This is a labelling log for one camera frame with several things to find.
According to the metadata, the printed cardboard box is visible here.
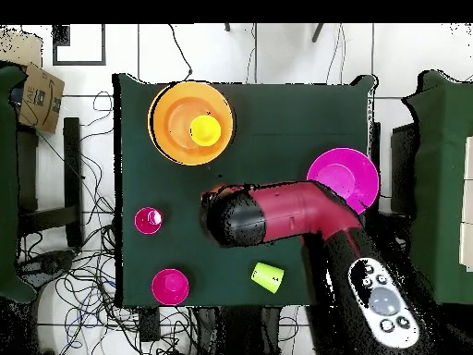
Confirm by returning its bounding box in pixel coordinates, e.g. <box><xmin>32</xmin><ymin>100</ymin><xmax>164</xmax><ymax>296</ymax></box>
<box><xmin>17</xmin><ymin>63</ymin><xmax>67</xmax><ymax>135</ymax></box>

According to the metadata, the black computer tower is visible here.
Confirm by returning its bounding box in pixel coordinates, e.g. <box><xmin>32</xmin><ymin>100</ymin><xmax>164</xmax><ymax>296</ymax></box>
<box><xmin>390</xmin><ymin>122</ymin><xmax>420</xmax><ymax>217</ymax></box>

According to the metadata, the black floor cable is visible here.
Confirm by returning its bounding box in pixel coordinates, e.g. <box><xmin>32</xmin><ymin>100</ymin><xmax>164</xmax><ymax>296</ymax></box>
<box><xmin>167</xmin><ymin>24</ymin><xmax>194</xmax><ymax>83</ymax></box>

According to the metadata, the dark green tablecloth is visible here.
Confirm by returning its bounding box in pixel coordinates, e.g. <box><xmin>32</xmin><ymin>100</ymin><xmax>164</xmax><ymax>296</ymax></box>
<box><xmin>112</xmin><ymin>72</ymin><xmax>378</xmax><ymax>308</ymax></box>

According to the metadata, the plain cardboard box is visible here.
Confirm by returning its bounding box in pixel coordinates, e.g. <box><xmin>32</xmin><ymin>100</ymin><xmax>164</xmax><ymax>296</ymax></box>
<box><xmin>0</xmin><ymin>29</ymin><xmax>45</xmax><ymax>69</ymax></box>

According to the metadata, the red plastic cup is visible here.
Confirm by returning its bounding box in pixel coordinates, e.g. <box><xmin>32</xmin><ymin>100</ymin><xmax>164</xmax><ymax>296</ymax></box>
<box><xmin>133</xmin><ymin>206</ymin><xmax>164</xmax><ymax>236</ymax></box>

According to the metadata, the dark wooden stool frame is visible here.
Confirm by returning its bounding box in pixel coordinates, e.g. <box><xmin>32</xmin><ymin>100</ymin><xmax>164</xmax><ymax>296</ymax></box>
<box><xmin>16</xmin><ymin>116</ymin><xmax>84</xmax><ymax>249</ymax></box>
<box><xmin>369</xmin><ymin>121</ymin><xmax>382</xmax><ymax>164</ymax></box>

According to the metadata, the yellow plastic cup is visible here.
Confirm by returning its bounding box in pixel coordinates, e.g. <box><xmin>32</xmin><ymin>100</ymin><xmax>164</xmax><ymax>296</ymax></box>
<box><xmin>189</xmin><ymin>114</ymin><xmax>223</xmax><ymax>148</ymax></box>

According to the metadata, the small red plastic bowl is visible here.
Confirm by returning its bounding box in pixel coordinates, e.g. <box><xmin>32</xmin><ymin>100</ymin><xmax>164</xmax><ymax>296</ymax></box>
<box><xmin>151</xmin><ymin>268</ymin><xmax>190</xmax><ymax>307</ymax></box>

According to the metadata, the large orange plastic bowl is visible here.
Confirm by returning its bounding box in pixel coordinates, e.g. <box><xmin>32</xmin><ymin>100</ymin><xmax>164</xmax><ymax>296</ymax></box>
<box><xmin>147</xmin><ymin>80</ymin><xmax>236</xmax><ymax>166</ymax></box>

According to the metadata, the large pink plastic bowl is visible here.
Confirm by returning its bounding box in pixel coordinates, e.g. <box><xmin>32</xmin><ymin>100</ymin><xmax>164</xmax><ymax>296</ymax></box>
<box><xmin>306</xmin><ymin>147</ymin><xmax>381</xmax><ymax>215</ymax></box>

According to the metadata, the green plastic cup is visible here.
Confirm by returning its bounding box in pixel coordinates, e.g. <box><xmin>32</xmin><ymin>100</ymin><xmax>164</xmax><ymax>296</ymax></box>
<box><xmin>250</xmin><ymin>262</ymin><xmax>285</xmax><ymax>294</ymax></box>

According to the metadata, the black square frame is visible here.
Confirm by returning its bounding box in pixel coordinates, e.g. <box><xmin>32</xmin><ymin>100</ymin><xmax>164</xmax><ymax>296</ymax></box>
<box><xmin>52</xmin><ymin>24</ymin><xmax>107</xmax><ymax>67</ymax></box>

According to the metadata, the green cloth covered side table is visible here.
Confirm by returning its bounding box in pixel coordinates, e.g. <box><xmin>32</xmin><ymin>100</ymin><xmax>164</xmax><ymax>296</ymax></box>
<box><xmin>0</xmin><ymin>65</ymin><xmax>38</xmax><ymax>305</ymax></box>
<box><xmin>401</xmin><ymin>69</ymin><xmax>473</xmax><ymax>306</ymax></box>

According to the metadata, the tangle of cables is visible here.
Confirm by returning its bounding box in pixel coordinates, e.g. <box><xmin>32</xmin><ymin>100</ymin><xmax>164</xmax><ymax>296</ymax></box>
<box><xmin>16</xmin><ymin>90</ymin><xmax>197</xmax><ymax>355</ymax></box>

